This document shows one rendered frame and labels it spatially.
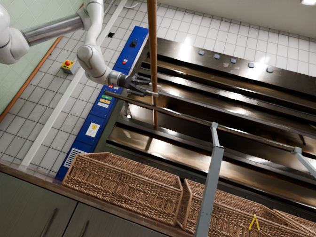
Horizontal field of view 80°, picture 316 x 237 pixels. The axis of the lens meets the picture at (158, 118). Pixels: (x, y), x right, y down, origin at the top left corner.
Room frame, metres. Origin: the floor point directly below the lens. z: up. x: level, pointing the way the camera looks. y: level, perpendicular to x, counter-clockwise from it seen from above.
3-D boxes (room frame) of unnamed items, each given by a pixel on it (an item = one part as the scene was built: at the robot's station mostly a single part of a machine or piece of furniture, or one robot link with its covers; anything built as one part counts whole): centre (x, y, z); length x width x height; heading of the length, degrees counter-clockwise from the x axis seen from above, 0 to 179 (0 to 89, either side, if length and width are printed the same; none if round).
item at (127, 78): (0.94, 0.23, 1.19); 0.09 x 0.07 x 0.08; 82
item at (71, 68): (1.51, 0.91, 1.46); 0.10 x 0.07 x 0.10; 83
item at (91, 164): (1.17, 0.02, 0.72); 0.56 x 0.49 x 0.28; 83
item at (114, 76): (0.95, 0.30, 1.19); 0.09 x 0.06 x 0.09; 172
